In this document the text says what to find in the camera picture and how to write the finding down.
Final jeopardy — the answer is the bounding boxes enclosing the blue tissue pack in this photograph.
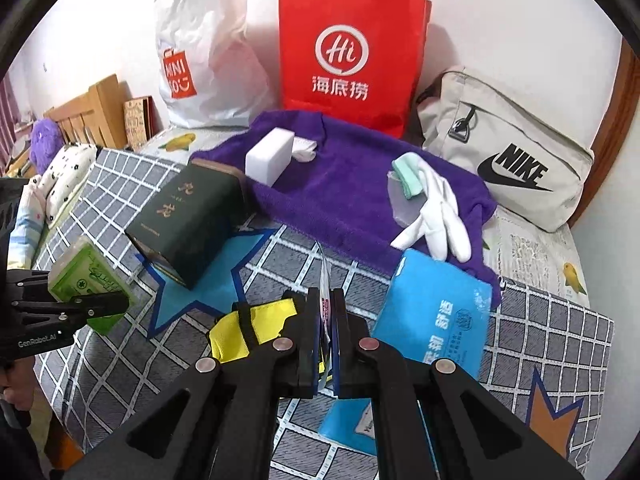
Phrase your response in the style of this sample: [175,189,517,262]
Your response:
[318,247,493,457]

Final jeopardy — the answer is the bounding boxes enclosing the grey waist bag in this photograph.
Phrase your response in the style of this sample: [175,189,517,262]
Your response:
[414,66,596,233]

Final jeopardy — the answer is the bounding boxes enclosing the red paper bag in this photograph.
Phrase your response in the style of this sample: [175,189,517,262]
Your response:
[277,0,432,140]

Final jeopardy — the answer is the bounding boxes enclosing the white plastic shopping bag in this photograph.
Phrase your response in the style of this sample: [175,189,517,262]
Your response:
[154,0,273,128]

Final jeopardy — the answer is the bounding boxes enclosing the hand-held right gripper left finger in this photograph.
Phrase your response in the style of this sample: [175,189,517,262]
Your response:
[62,287,326,480]

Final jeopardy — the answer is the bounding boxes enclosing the white cotton gloves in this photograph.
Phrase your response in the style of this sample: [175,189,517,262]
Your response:
[390,152,472,262]

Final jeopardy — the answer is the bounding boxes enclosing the pink curtain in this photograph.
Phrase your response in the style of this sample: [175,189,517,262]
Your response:
[0,74,23,158]

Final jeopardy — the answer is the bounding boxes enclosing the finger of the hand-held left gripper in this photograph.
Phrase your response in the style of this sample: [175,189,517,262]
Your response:
[7,269,52,292]
[12,291,131,329]

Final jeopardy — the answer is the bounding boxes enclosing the person's left hand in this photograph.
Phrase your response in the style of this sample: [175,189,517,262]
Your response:
[0,360,39,428]

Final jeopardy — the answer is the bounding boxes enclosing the pale printed quilt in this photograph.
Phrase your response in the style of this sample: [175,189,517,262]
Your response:
[7,180,56,266]

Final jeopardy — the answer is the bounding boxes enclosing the purple plush toy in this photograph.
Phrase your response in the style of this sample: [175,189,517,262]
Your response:
[29,119,63,171]

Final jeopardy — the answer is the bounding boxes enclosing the purple towel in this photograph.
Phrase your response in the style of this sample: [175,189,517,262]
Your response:
[190,109,503,308]

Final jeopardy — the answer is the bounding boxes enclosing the white cloth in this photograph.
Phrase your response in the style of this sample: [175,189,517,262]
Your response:
[290,136,318,162]

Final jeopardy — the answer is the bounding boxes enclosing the white sponge block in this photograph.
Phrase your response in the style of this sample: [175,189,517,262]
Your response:
[245,127,296,188]

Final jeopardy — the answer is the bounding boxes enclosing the brown wooden door frame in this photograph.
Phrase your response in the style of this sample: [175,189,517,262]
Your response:
[570,35,640,228]

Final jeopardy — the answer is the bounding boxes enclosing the grey checkered blanket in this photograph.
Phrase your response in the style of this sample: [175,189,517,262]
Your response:
[30,147,616,480]

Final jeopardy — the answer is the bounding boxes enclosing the green snack packet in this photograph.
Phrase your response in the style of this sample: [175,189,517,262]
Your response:
[314,242,338,396]

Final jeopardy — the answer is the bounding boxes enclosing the dark green box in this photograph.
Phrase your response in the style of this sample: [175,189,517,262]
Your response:
[124,157,249,291]

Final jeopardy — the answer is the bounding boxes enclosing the green wet wipes pack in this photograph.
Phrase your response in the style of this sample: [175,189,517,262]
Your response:
[47,237,137,336]

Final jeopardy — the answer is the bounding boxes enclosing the wooden headboard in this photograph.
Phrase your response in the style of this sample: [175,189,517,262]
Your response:
[42,74,132,151]

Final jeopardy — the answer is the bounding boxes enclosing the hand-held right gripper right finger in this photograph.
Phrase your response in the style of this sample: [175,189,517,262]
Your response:
[330,287,586,480]

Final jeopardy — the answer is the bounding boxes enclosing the small yellow bag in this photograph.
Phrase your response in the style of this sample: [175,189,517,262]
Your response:
[207,297,301,363]

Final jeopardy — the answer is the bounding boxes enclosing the white spotted pillow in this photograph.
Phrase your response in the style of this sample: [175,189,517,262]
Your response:
[37,142,98,223]

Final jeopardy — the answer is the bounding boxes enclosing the brown patterned box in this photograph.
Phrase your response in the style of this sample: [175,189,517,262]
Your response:
[122,96,157,152]

